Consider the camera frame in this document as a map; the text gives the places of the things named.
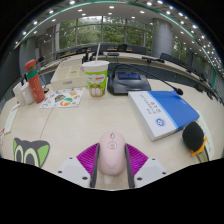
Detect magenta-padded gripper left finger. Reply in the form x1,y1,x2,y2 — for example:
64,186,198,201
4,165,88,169
54,142,101,189

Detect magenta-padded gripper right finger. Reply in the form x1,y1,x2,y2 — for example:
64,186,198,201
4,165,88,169
124,143,168,189

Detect pink computer mouse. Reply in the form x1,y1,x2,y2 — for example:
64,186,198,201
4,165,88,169
97,130,128,177

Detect grey green cat-face mouse pad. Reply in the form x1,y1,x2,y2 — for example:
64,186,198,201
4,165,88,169
12,137,51,168

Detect blue and white book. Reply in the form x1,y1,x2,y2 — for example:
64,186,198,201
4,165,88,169
127,90,201,142

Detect white paper sheet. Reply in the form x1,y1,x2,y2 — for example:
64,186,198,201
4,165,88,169
196,109,218,161

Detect colourful sticker sheet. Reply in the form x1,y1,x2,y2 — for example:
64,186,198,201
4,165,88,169
38,87,86,109

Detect white lidded mug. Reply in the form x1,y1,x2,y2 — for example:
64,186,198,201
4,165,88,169
20,80,36,105

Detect red thermos bottle, green band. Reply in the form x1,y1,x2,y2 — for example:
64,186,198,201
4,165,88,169
24,59,46,105

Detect stack of white paper cups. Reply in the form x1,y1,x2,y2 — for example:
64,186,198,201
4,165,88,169
12,82,27,107

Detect white cardboard box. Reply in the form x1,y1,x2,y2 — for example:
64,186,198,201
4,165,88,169
50,58,88,91

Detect printed paper cup with straw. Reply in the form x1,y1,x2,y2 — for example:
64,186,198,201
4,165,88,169
81,42,110,99

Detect curved conference desk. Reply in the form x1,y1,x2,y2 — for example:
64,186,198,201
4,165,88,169
39,51,224,101

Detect black office chairs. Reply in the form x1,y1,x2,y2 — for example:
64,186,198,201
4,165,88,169
56,43,218,88

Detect ceiling lights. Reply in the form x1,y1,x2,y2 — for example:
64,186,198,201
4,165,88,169
13,0,221,76

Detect black handheld microphone, orange ring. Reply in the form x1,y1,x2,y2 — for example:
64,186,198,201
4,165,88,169
181,121,214,164

